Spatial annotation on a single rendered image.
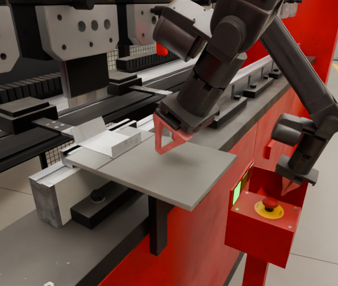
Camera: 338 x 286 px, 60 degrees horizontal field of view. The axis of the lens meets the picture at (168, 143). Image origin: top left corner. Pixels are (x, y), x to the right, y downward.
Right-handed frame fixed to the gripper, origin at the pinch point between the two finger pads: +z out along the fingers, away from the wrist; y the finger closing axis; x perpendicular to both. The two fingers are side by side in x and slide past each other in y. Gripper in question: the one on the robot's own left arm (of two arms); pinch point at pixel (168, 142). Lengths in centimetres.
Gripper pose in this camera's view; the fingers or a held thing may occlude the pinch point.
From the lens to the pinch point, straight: 51.5
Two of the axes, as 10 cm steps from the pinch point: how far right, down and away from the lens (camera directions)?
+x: 7.3, 6.5, -2.0
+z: -4.2, 6.7, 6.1
